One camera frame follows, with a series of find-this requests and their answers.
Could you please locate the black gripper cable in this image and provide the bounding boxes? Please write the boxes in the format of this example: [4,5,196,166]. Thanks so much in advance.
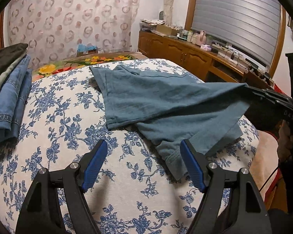
[258,160,284,192]

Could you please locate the brown wooden sideboard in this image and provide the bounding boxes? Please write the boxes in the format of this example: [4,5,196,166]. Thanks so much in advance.
[138,31,282,93]

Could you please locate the stack of papers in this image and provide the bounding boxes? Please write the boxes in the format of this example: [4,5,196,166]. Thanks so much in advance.
[140,19,165,31]

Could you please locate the black folded garment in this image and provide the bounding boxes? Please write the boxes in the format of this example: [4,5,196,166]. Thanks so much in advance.
[0,43,28,75]

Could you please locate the teal blue pants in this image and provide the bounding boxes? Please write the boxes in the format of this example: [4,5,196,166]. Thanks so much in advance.
[91,65,250,180]

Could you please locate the blue floral white bedsheet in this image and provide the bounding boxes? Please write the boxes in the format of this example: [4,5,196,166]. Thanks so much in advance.
[0,59,259,233]

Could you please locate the colourful floral blanket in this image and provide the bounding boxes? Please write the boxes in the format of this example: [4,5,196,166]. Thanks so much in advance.
[32,52,147,82]

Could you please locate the blue denim folded jeans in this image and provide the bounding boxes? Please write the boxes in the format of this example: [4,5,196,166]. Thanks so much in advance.
[0,55,32,143]

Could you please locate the cardboard box with blue cloth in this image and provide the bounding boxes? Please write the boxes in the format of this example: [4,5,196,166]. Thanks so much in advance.
[77,44,98,57]

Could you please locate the person's right hand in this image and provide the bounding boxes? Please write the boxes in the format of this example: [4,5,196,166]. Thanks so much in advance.
[277,121,293,162]

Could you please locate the grey window blind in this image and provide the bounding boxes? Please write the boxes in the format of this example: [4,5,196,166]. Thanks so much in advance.
[192,0,280,66]

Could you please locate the ring patterned sheer curtain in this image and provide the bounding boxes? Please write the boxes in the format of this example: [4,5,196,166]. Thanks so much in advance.
[8,0,140,68]

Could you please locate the pink bottle on sideboard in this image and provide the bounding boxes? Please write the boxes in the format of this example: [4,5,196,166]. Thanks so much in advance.
[196,31,206,46]

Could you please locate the cardboard box on sideboard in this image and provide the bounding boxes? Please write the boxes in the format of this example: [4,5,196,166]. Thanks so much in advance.
[156,24,181,36]

